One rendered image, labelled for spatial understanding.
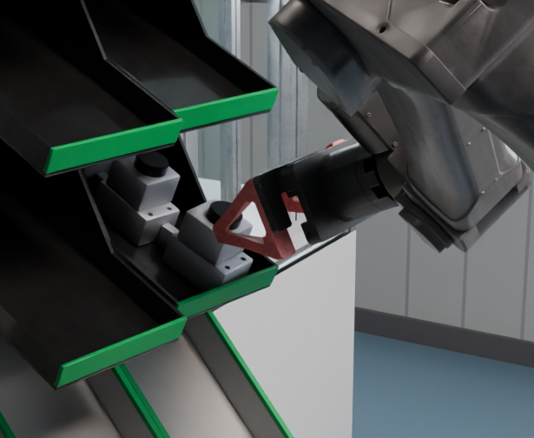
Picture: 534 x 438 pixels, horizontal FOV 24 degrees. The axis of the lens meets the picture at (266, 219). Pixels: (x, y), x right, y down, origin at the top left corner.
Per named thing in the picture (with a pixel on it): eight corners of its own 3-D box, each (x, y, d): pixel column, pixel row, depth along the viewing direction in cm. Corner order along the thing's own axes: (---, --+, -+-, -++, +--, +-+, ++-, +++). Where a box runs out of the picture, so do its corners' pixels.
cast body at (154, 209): (171, 236, 115) (194, 174, 111) (137, 248, 111) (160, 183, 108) (111, 185, 118) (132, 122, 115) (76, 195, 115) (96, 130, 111)
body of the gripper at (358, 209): (273, 170, 98) (347, 143, 94) (340, 141, 106) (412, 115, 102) (303, 248, 99) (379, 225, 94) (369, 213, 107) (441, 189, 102)
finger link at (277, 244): (183, 202, 102) (270, 170, 96) (235, 181, 107) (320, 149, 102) (214, 281, 102) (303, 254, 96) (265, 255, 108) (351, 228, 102)
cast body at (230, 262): (243, 285, 112) (269, 222, 109) (214, 301, 109) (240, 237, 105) (173, 234, 115) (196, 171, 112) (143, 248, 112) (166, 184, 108)
